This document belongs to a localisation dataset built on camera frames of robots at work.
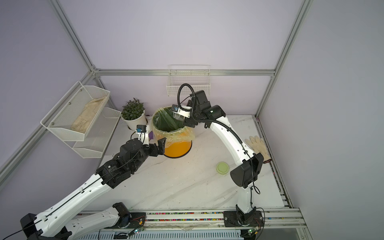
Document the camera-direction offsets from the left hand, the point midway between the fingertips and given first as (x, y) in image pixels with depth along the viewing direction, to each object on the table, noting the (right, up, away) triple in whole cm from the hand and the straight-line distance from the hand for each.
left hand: (156, 140), depth 71 cm
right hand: (+16, +14, +8) cm, 23 cm away
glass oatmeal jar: (+11, +12, +2) cm, 16 cm away
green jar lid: (+36, -19, +20) cm, 45 cm away
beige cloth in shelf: (-40, +9, +5) cm, 41 cm away
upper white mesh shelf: (-45, +11, +4) cm, 46 cm away
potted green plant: (-24, +16, +29) cm, 41 cm away
